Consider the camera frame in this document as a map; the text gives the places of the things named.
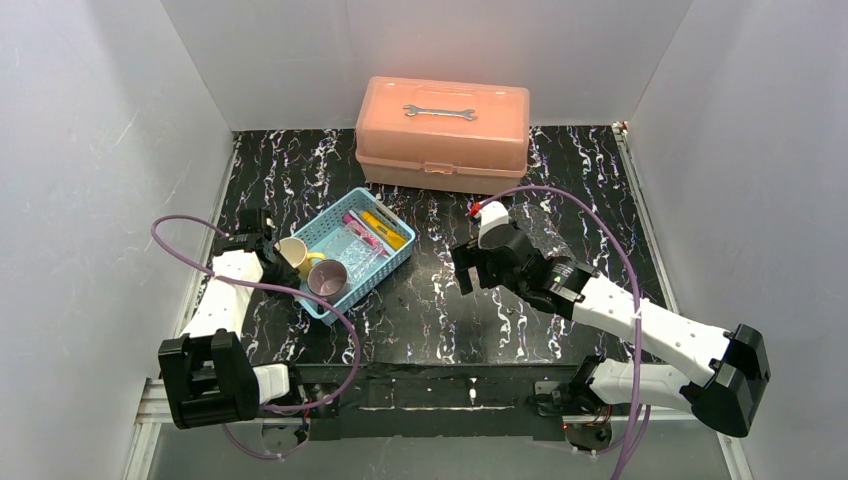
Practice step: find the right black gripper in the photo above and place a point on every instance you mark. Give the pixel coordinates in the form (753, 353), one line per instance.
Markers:
(477, 263)

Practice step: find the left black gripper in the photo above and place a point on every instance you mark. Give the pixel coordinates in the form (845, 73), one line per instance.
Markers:
(275, 263)

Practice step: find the yellow mug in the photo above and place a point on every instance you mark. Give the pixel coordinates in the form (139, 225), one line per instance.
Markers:
(296, 252)

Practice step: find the purple mug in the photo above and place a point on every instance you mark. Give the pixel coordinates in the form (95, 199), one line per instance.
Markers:
(329, 280)

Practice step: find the light blue plastic basket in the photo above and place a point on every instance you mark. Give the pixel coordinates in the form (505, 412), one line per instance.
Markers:
(316, 232)

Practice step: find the clear plastic tray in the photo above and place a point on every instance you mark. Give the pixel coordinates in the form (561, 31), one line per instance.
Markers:
(356, 252)

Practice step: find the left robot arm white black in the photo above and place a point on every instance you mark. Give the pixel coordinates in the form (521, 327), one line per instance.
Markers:
(207, 376)

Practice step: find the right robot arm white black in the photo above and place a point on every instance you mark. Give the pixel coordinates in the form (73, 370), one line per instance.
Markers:
(718, 375)

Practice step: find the yellow toothpaste tube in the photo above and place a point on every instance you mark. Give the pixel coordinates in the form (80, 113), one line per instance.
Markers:
(390, 236)

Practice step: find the pink toothpaste tube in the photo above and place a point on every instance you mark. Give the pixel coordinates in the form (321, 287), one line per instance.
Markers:
(354, 223)

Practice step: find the orange plastic toolbox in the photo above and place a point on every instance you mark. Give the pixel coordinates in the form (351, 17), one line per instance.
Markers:
(485, 156)

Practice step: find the silver open-end wrench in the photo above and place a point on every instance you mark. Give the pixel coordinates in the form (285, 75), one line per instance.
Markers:
(412, 110)

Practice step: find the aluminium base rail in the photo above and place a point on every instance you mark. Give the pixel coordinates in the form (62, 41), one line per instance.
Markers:
(396, 421)

